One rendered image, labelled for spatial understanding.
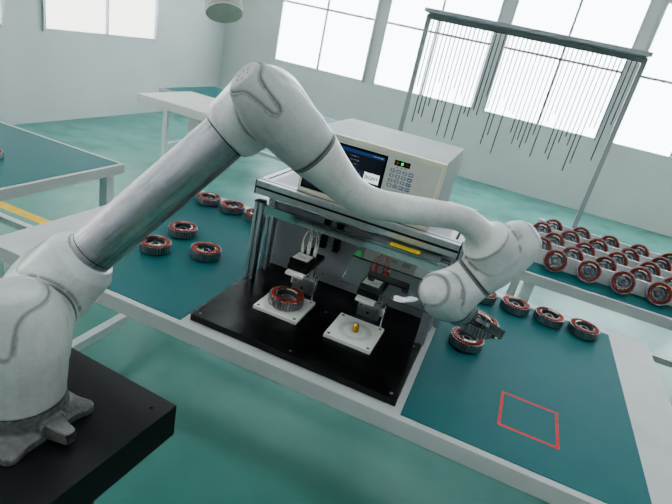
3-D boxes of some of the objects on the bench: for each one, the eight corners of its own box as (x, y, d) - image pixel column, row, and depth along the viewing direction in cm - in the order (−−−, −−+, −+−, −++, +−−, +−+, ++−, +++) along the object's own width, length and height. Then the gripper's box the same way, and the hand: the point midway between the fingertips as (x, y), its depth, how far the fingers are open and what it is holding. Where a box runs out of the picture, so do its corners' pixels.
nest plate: (369, 355, 146) (370, 351, 145) (322, 336, 149) (323, 332, 149) (383, 332, 159) (384, 328, 158) (340, 315, 163) (341, 312, 162)
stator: (140, 241, 185) (141, 232, 184) (172, 244, 189) (173, 235, 187) (136, 255, 176) (137, 245, 174) (170, 257, 179) (171, 248, 177)
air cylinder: (376, 321, 164) (380, 307, 161) (355, 313, 166) (359, 299, 163) (381, 315, 168) (385, 301, 166) (360, 307, 170) (364, 293, 168)
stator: (200, 246, 192) (201, 238, 190) (226, 255, 189) (227, 247, 188) (183, 256, 182) (184, 247, 180) (210, 266, 179) (211, 256, 178)
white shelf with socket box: (202, 223, 213) (213, 115, 195) (132, 198, 222) (137, 93, 204) (245, 204, 244) (258, 110, 225) (182, 183, 253) (190, 90, 235)
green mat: (657, 525, 112) (657, 524, 112) (400, 414, 128) (400, 414, 128) (608, 335, 195) (608, 334, 195) (455, 282, 211) (455, 281, 211)
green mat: (180, 320, 146) (180, 319, 146) (24, 253, 162) (24, 252, 162) (310, 232, 229) (311, 231, 229) (199, 193, 245) (199, 193, 245)
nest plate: (295, 325, 152) (296, 321, 151) (252, 308, 156) (253, 304, 155) (315, 305, 165) (315, 302, 165) (275, 290, 169) (275, 286, 169)
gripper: (413, 299, 131) (438, 315, 149) (494, 345, 118) (510, 357, 136) (428, 274, 131) (451, 293, 149) (510, 318, 118) (524, 333, 137)
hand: (477, 322), depth 141 cm, fingers closed on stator, 11 cm apart
